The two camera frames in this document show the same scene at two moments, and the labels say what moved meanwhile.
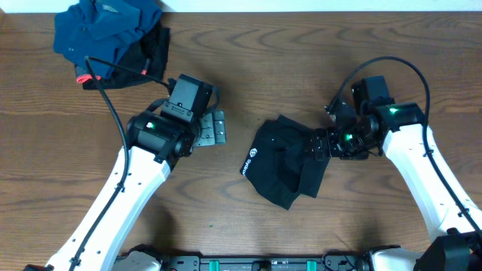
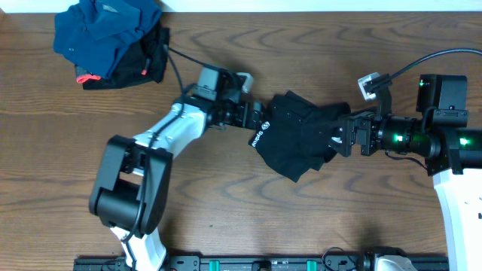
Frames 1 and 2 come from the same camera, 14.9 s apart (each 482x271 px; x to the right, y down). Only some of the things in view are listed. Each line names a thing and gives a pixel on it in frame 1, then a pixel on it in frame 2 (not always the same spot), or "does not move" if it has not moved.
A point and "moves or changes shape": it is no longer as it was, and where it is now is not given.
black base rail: [337, 261] does not move
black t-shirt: [278, 165] moves or changes shape
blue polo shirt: [102, 29] does not move
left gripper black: [211, 137] -> [251, 123]
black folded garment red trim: [144, 62] does not move
